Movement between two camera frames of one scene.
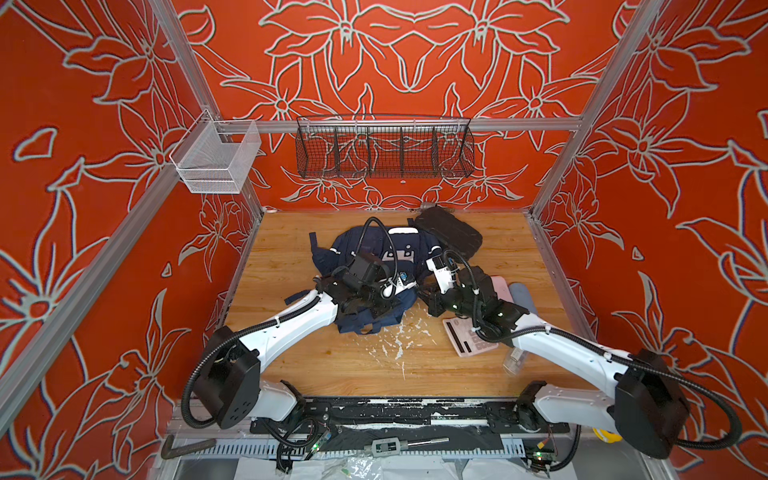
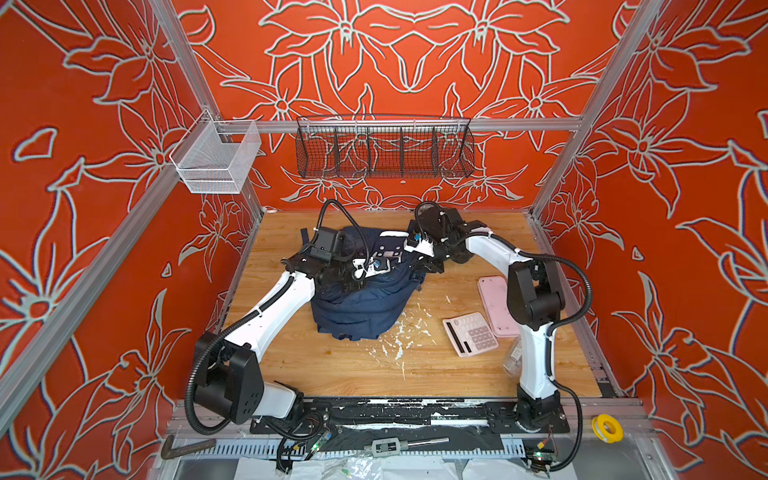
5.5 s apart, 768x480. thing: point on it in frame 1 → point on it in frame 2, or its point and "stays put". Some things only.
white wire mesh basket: (215, 156) stays put
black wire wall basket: (384, 146) stays put
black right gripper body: (455, 303) → (443, 251)
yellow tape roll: (607, 436) stays put
